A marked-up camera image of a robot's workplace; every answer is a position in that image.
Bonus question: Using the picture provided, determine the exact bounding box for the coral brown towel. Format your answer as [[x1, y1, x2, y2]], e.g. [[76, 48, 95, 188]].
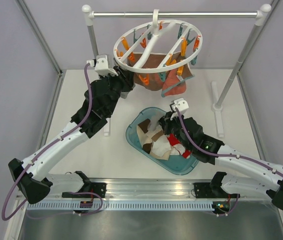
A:
[[126, 52, 195, 98]]

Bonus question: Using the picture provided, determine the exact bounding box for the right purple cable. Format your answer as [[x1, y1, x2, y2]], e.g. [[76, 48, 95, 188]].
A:
[[175, 107, 283, 190]]

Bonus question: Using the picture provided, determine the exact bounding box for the red sock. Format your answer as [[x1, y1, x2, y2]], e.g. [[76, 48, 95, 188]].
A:
[[167, 133, 181, 147], [182, 149, 192, 159]]

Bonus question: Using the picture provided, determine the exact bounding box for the white silver clothes rack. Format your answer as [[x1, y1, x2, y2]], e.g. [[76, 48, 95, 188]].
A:
[[81, 3, 272, 138]]

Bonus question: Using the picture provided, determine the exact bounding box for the white cloth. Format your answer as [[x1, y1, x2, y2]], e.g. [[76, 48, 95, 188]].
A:
[[149, 119, 186, 158]]

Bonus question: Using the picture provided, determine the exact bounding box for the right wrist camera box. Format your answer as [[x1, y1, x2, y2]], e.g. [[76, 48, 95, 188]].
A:
[[169, 97, 189, 118]]

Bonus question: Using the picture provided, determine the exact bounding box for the white round clip hanger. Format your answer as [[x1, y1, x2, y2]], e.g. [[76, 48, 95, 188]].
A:
[[113, 9, 203, 76]]

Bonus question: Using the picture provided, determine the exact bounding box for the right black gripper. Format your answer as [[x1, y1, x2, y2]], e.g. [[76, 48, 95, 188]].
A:
[[158, 109, 192, 151]]

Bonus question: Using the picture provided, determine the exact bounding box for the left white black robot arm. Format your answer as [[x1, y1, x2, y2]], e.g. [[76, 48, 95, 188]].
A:
[[8, 66, 134, 204]]

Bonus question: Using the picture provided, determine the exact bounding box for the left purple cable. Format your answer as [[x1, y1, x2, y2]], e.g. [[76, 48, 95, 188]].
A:
[[1, 62, 95, 221]]

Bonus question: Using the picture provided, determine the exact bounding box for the teal plastic basin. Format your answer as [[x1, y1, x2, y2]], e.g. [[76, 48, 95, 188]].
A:
[[125, 107, 199, 176]]

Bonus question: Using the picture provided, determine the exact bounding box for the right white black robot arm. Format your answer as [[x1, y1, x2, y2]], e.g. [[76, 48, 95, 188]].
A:
[[159, 112, 283, 210]]

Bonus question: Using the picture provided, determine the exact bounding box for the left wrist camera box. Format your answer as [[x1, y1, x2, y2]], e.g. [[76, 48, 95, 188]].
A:
[[86, 54, 118, 77]]

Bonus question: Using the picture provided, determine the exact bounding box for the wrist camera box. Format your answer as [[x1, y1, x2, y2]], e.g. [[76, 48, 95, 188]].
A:
[[169, 97, 189, 118], [86, 54, 118, 77]]

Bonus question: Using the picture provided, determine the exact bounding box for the purple cable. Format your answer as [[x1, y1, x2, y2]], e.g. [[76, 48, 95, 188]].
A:
[[175, 107, 283, 190], [1, 62, 95, 221]]

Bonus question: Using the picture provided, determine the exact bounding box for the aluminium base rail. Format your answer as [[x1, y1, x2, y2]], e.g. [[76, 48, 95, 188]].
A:
[[43, 177, 257, 201]]

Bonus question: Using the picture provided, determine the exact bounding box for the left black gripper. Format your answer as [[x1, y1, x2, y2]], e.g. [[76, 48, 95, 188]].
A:
[[100, 65, 136, 116]]

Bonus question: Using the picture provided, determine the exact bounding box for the white slotted cable duct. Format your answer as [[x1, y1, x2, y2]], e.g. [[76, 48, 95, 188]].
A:
[[27, 200, 215, 211]]

